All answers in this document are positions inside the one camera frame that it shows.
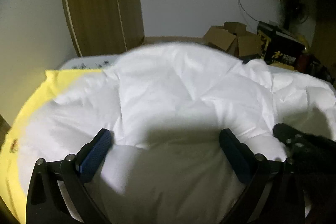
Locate black yellow printed box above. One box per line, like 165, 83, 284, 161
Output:
257, 21, 306, 69

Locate white padded jacket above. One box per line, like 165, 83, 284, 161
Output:
18, 43, 335, 223

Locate black wall cable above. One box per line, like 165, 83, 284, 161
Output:
234, 0, 261, 23

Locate dark standing fan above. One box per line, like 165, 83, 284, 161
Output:
280, 0, 310, 32

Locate brown cardboard boxes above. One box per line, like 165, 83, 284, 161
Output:
203, 22, 262, 59

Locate yellow bed sheet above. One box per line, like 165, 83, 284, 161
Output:
1, 69, 102, 223

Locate white mattress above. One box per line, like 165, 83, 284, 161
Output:
59, 55, 121, 71

